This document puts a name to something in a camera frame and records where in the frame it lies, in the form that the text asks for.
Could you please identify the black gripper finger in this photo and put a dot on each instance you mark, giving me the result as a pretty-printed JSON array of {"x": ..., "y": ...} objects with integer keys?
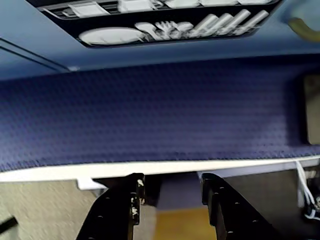
[
  {"x": 235, "y": 215},
  {"x": 112, "y": 215}
]

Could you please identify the blue cabinet panel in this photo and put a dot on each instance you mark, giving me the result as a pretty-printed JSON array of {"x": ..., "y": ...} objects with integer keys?
[{"x": 225, "y": 52}]

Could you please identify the yellow wooden block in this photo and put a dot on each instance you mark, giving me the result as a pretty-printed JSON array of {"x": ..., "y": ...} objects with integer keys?
[{"x": 182, "y": 225}]

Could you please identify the black bar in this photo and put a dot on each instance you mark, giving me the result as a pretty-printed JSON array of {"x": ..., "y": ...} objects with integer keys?
[{"x": 8, "y": 223}]

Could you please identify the blue textured woven mat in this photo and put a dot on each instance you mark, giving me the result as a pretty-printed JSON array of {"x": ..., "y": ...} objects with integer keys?
[{"x": 150, "y": 115}]

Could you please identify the beige board with hole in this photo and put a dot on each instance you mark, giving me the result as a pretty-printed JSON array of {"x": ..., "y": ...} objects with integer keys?
[{"x": 313, "y": 110}]

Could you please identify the black dish rack picture panel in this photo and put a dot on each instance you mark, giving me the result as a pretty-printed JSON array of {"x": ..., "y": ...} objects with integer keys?
[{"x": 160, "y": 25}]

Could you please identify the grey post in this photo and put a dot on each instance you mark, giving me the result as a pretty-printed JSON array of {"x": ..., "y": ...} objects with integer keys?
[{"x": 180, "y": 192}]

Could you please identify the white edge rail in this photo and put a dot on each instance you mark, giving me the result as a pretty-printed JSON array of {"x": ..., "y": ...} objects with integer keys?
[{"x": 160, "y": 168}]

